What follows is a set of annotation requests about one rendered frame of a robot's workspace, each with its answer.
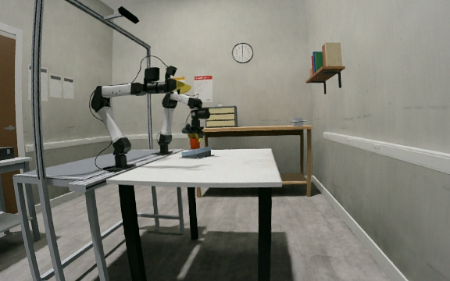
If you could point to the light blue flat plate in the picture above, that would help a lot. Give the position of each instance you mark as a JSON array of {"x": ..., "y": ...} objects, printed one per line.
[{"x": 192, "y": 152}]

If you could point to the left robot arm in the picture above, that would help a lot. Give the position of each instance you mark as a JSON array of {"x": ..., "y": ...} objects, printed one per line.
[{"x": 169, "y": 103}]

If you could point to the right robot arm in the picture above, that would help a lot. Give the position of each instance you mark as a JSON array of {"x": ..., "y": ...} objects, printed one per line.
[{"x": 100, "y": 101}]

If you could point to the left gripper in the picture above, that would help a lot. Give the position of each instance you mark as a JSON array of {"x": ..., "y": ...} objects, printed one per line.
[{"x": 196, "y": 130}]

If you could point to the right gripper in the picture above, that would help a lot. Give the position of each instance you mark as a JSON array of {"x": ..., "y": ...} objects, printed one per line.
[{"x": 170, "y": 85}]

